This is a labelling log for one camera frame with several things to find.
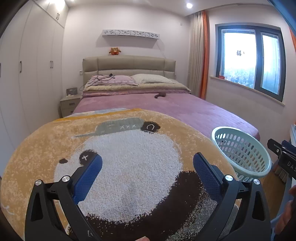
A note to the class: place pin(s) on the orange beige right curtain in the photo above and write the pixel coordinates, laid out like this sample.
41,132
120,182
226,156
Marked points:
293,39

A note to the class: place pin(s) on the person's right hand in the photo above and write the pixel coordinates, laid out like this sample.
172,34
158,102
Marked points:
284,218

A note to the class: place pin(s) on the pink pillow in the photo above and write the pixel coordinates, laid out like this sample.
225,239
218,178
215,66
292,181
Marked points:
102,80

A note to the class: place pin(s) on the light blue plastic basket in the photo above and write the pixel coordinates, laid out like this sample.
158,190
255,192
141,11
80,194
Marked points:
248,157

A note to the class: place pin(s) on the picture frame on nightstand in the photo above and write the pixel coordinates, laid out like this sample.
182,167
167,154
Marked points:
71,91

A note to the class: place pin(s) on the orange plush toy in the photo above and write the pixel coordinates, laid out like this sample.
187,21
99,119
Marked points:
114,51

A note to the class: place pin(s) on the orange beige curtain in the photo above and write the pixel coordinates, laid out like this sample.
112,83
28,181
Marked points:
199,54
293,39

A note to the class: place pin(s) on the beige folded blanket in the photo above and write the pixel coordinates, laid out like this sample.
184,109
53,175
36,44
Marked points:
111,90

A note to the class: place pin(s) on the round bear pattern rug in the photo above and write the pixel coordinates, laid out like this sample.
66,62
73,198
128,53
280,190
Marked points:
147,185

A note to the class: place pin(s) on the cream pillow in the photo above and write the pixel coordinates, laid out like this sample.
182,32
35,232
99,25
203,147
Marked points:
151,78

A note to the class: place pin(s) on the dark object on bed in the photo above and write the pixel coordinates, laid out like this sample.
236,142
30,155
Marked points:
162,94

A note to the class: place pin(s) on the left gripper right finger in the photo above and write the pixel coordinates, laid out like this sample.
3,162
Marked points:
241,212

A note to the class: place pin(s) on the purple bed cover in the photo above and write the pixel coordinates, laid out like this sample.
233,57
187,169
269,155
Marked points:
198,113

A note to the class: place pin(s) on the ceiling spot light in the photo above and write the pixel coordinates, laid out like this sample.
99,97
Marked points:
189,5

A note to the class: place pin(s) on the white wardrobe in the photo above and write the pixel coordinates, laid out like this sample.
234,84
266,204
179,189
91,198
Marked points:
31,71

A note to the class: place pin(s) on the person's left hand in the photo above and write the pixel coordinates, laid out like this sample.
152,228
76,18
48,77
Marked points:
143,239

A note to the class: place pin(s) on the grey bedside table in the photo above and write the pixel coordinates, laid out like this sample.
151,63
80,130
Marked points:
69,103

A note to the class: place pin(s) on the window with dark frame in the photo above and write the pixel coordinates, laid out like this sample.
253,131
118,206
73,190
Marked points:
252,56

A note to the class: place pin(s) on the beige padded headboard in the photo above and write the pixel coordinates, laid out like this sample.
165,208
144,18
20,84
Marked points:
127,65

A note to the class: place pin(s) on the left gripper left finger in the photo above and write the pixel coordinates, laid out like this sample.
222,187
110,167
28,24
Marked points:
42,220

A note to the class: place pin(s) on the orange beige left curtain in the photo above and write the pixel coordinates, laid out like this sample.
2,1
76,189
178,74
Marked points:
199,54

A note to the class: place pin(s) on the white desk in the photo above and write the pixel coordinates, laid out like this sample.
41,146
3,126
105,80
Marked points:
293,135

